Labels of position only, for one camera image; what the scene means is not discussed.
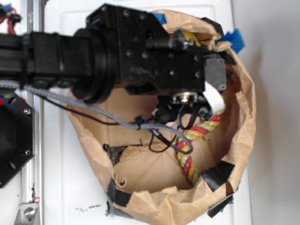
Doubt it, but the grey braided cable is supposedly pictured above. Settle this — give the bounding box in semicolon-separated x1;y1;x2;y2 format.
0;79;194;155

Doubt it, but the black tape bottom right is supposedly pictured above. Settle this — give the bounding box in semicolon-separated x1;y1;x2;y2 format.
207;194;233;218

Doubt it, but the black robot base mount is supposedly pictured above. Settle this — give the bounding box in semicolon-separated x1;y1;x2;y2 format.
0;92;34;188

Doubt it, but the metal corner bracket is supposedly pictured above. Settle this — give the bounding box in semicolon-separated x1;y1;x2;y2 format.
14;202;41;225

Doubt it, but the black tape inside bag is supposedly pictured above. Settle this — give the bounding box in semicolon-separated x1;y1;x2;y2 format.
103;143;128;166

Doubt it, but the blue tape top edge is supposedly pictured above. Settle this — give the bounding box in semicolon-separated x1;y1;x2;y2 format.
153;13;167;25

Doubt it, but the black tape bottom left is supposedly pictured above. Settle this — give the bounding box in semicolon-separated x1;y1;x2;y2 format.
107;179;132;207

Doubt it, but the blue tape edge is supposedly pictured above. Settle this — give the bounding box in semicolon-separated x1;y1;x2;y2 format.
153;13;167;25
221;29;246;54

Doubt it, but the brown paper bag bin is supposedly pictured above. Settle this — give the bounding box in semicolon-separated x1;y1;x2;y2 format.
68;9;256;225

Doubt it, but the black tape lower right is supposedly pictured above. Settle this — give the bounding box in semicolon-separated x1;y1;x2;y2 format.
202;161;235;192

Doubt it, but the multicolour twisted rope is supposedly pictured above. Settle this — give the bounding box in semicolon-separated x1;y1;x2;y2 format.
176;110;227;188

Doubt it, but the white ribbon cable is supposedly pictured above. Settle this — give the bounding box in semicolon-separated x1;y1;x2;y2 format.
202;82;226;113

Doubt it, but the thin black wire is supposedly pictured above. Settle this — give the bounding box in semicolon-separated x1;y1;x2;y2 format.
30;90;179;153

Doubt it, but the aluminium extrusion rail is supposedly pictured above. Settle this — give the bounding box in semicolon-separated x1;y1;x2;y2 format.
21;0;46;203

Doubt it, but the blue tape right edge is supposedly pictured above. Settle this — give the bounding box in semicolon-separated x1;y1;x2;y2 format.
221;29;246;54

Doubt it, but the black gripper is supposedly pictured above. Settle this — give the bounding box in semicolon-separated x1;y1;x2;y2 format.
85;3;237;105

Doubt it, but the yellow cloth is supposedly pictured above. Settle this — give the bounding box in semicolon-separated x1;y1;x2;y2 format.
184;30;202;46

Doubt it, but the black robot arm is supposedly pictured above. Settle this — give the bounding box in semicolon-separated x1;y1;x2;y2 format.
0;4;235;103

